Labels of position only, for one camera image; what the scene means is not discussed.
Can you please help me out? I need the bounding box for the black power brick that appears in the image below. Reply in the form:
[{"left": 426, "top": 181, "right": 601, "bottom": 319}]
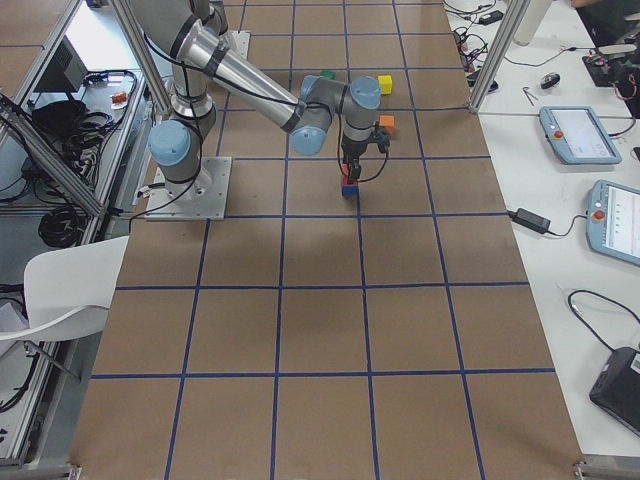
[{"left": 508, "top": 208, "right": 551, "bottom": 234}]

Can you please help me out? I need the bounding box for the teach pendant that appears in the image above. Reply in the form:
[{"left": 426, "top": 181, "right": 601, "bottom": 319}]
[
  {"left": 586, "top": 180, "right": 639, "bottom": 265},
  {"left": 539, "top": 106, "right": 622, "bottom": 165}
]

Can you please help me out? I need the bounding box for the yellow wooden block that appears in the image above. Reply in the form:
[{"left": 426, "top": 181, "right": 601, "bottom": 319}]
[{"left": 377, "top": 75, "right": 393, "bottom": 95}]

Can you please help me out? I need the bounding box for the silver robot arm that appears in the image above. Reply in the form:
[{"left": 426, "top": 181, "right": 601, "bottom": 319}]
[{"left": 130, "top": 1, "right": 390, "bottom": 185}]

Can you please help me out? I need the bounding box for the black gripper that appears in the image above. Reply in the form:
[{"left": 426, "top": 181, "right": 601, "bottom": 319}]
[{"left": 341, "top": 124, "right": 390, "bottom": 181}]

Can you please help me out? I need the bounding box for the black computer mouse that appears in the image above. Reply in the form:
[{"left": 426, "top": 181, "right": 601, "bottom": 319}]
[{"left": 540, "top": 72, "right": 561, "bottom": 90}]

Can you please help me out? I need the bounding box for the lower teach pendant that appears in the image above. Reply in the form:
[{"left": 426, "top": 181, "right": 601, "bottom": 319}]
[{"left": 586, "top": 180, "right": 639, "bottom": 265}]

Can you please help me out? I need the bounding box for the orange wooden block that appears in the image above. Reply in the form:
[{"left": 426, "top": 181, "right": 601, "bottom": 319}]
[{"left": 379, "top": 115, "right": 396, "bottom": 138}]

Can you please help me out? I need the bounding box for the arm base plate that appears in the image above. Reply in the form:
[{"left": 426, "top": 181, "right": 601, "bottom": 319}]
[
  {"left": 220, "top": 29, "right": 251, "bottom": 60},
  {"left": 144, "top": 157, "right": 232, "bottom": 221}
]

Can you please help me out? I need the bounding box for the black laptop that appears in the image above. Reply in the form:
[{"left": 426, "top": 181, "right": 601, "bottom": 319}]
[{"left": 589, "top": 347, "right": 639, "bottom": 435}]

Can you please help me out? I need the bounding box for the aluminium frame post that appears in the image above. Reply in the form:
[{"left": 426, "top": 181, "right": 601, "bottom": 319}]
[{"left": 468, "top": 0, "right": 530, "bottom": 114}]

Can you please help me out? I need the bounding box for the white chair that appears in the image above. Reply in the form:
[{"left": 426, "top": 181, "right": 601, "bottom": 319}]
[{"left": 1, "top": 236, "right": 129, "bottom": 342}]

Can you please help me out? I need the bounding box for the red wooden block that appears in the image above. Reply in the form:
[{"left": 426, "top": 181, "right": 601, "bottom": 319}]
[{"left": 341, "top": 174, "right": 358, "bottom": 188}]

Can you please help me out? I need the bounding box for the upper teach pendant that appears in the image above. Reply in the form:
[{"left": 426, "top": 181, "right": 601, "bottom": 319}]
[{"left": 539, "top": 106, "right": 622, "bottom": 165}]

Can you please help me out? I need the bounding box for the blue wooden block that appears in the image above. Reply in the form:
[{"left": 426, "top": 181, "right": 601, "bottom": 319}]
[{"left": 341, "top": 183, "right": 359, "bottom": 197}]

